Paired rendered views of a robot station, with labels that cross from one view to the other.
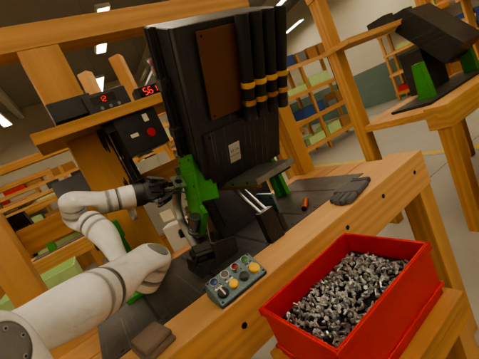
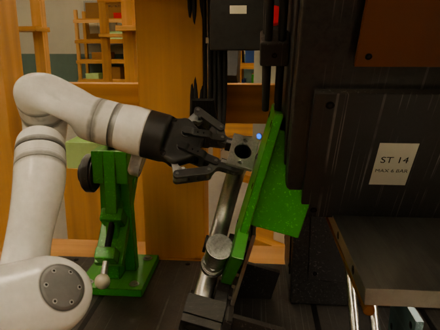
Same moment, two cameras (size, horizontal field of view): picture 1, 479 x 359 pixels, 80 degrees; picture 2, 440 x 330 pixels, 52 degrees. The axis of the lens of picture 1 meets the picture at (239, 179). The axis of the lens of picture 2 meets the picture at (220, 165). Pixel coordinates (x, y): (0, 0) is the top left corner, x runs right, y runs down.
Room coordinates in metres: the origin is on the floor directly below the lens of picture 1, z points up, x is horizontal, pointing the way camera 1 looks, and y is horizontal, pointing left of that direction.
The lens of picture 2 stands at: (0.40, -0.14, 1.35)
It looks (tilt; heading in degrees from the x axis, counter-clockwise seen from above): 14 degrees down; 33
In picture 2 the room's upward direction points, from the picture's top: straight up
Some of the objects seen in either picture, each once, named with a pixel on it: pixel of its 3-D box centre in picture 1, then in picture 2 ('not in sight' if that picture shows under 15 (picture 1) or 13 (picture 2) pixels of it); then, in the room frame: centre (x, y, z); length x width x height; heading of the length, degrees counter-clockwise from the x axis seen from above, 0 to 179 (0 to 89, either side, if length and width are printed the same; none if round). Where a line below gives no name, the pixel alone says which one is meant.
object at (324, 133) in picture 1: (306, 102); not in sight; (6.64, -2.15, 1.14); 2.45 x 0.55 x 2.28; 115
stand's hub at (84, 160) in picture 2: not in sight; (88, 173); (0.97, 0.54, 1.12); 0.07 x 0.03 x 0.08; 28
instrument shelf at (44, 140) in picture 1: (150, 107); not in sight; (1.29, 0.22, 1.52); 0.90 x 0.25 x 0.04; 118
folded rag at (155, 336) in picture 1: (152, 340); not in sight; (0.62, 0.35, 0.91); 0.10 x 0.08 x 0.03; 39
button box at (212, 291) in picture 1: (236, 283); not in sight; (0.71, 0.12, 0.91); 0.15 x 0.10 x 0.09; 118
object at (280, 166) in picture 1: (244, 177); (391, 228); (1.02, -0.02, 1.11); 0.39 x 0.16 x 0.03; 28
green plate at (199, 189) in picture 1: (198, 182); (278, 179); (0.98, 0.13, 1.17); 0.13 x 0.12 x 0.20; 118
